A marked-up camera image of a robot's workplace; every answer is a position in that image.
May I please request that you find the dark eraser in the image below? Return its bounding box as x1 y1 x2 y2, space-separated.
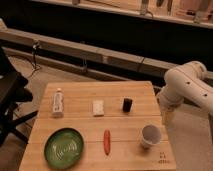
122 98 133 112

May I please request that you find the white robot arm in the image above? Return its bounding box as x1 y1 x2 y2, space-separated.
156 61 213 125

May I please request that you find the white paper cup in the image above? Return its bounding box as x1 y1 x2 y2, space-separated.
141 125 162 149

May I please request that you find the orange carrot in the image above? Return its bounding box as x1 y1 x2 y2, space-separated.
103 130 111 155

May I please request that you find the white sponge block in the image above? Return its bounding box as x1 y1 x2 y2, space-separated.
93 100 104 116

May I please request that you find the green glass plate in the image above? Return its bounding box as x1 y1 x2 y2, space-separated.
43 128 84 170

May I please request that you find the white toothpaste tube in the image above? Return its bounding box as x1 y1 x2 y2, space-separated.
52 88 63 117

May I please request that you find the black chair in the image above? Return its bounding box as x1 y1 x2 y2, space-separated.
0 46 37 146

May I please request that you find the black hanging cable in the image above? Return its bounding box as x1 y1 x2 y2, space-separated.
25 39 42 80

